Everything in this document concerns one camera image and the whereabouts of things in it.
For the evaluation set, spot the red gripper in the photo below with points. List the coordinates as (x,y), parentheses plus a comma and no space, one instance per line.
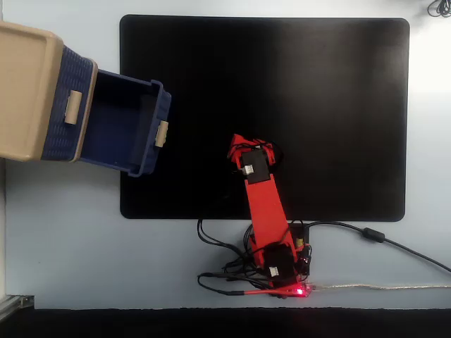
(259,143)

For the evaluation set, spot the controller board red LED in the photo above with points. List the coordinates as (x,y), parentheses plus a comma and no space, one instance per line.
(303,290)

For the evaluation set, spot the aluminium frame post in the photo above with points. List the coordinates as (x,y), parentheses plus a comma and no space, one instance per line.
(14,302)

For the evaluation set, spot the beige plastic drawer cabinet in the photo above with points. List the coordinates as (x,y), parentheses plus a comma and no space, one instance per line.
(21,88)

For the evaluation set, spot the black rectangular mat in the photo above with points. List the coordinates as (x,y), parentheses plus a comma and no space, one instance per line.
(334,105)

